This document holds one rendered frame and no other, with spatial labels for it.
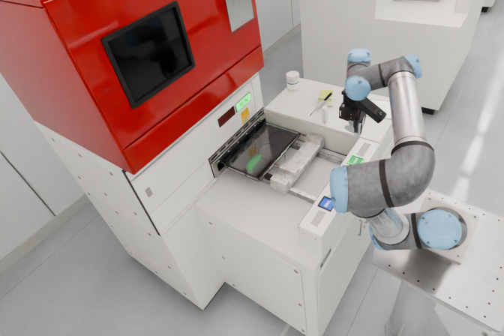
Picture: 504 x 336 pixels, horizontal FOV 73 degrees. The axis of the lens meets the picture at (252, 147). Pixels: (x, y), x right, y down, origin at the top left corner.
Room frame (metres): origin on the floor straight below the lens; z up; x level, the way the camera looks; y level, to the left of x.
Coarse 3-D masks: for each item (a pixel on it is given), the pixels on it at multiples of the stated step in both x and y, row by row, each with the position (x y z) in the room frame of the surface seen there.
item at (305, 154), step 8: (304, 144) 1.25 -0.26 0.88; (312, 144) 1.24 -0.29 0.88; (296, 152) 1.20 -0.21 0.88; (304, 152) 1.19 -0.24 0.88; (312, 152) 1.18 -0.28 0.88; (296, 160) 1.15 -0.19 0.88; (304, 160) 1.13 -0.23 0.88; (304, 168) 1.10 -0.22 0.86; (280, 176) 1.07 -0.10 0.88; (288, 176) 1.06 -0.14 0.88; (296, 176) 1.05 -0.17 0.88; (272, 184) 1.03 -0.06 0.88; (280, 192) 0.99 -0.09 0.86
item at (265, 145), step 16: (256, 128) 1.42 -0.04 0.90; (272, 128) 1.39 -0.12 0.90; (240, 144) 1.32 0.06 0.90; (256, 144) 1.30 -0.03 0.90; (272, 144) 1.27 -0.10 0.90; (288, 144) 1.25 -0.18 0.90; (224, 160) 1.22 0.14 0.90; (240, 160) 1.20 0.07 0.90; (256, 160) 1.18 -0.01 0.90; (272, 160) 1.16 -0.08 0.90; (256, 176) 1.07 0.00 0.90
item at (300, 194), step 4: (264, 180) 1.10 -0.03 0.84; (268, 184) 1.08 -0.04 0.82; (292, 188) 1.01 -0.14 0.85; (288, 192) 1.01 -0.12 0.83; (292, 192) 0.99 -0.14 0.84; (296, 192) 0.98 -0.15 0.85; (300, 192) 0.98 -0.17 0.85; (296, 196) 0.98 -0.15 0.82; (300, 196) 0.97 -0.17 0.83; (304, 196) 0.95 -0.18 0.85; (308, 196) 0.94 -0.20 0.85; (312, 196) 0.94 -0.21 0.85; (308, 200) 0.94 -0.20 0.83; (312, 200) 0.93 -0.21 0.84
